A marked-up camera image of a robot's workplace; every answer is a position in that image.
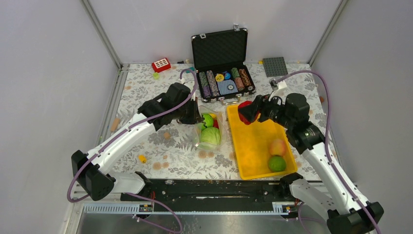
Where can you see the wooden cylinder block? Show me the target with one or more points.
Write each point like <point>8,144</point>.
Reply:
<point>115,124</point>

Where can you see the black poker chip case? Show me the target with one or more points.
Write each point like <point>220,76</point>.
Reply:
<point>219,60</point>

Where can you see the green toy lime front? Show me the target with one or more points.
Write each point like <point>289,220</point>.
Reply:
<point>276,164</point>

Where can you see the orange toy peach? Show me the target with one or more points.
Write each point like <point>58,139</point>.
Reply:
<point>277,147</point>

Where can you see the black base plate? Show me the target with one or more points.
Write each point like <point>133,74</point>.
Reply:
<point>198,195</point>

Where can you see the red toy apple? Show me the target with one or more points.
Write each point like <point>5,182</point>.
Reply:
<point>215,124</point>

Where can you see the clear zip top bag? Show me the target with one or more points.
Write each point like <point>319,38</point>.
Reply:
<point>196,133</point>

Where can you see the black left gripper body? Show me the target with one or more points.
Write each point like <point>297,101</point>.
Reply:
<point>187,113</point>

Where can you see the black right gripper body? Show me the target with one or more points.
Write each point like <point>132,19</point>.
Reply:
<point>271,110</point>

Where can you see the red white toy block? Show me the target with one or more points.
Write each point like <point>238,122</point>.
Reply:
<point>161,65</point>

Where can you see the green striped toy watermelon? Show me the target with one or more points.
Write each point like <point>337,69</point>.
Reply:
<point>207,122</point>

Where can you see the small yellow block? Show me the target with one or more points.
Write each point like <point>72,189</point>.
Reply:
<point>142,158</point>

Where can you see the yellow plastic tray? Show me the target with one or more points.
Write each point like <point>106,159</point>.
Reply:
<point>252,144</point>

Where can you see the grey lego baseplate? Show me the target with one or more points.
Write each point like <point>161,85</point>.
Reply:
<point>275,67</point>

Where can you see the green toy cabbage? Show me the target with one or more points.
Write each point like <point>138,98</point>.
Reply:
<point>211,135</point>

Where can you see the red toy pepper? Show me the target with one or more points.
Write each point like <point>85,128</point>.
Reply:
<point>244,113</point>

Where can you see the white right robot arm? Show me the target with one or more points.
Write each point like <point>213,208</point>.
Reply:
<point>345,209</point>

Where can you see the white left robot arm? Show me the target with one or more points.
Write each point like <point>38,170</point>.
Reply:
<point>93,170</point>

